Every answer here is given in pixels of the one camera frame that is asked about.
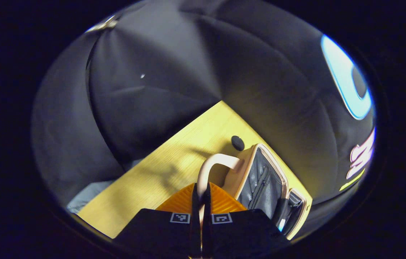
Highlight black backdrop cloth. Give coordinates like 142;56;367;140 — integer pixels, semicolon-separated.
31;0;376;205

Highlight black table grommet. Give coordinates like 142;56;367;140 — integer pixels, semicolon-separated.
231;135;245;151

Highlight metal cloth clip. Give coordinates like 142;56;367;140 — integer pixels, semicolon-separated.
88;16;119;33

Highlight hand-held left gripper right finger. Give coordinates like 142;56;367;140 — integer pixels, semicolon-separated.
203;182;292;259

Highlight beige pink suitcase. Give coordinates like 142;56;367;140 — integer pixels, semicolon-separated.
197;143;308;241

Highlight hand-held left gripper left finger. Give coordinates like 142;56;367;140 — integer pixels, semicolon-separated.
115;183;202;259

